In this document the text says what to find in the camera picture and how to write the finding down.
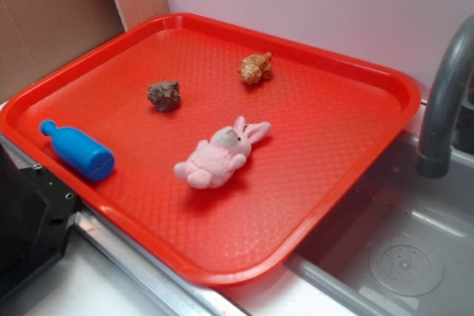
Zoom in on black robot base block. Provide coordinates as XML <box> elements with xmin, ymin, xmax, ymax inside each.
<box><xmin>1</xmin><ymin>149</ymin><xmax>78</xmax><ymax>300</ymax></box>

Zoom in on pink plush bunny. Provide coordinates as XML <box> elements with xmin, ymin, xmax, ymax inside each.
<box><xmin>173</xmin><ymin>116</ymin><xmax>271</xmax><ymax>189</ymax></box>

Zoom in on red plastic tray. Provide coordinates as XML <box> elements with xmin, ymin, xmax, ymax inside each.
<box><xmin>1</xmin><ymin>14</ymin><xmax>421</xmax><ymax>286</ymax></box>

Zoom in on tan spiral seashell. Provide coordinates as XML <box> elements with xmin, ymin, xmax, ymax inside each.
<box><xmin>238</xmin><ymin>52</ymin><xmax>273</xmax><ymax>85</ymax></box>

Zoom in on brown grey rock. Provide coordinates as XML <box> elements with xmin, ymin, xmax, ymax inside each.
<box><xmin>147</xmin><ymin>80</ymin><xmax>181</xmax><ymax>112</ymax></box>

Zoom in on blue plastic toy bottle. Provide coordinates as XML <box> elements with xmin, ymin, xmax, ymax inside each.
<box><xmin>39</xmin><ymin>120</ymin><xmax>116</xmax><ymax>181</ymax></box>

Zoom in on grey plastic toy sink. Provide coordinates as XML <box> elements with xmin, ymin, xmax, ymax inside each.
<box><xmin>287</xmin><ymin>133</ymin><xmax>473</xmax><ymax>315</ymax></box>

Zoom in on grey toy faucet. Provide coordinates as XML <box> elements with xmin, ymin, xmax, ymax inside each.
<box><xmin>415</xmin><ymin>16</ymin><xmax>473</xmax><ymax>178</ymax></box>

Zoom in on brown cardboard panel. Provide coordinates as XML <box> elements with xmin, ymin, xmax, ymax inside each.
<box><xmin>1</xmin><ymin>0</ymin><xmax>169</xmax><ymax>101</ymax></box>

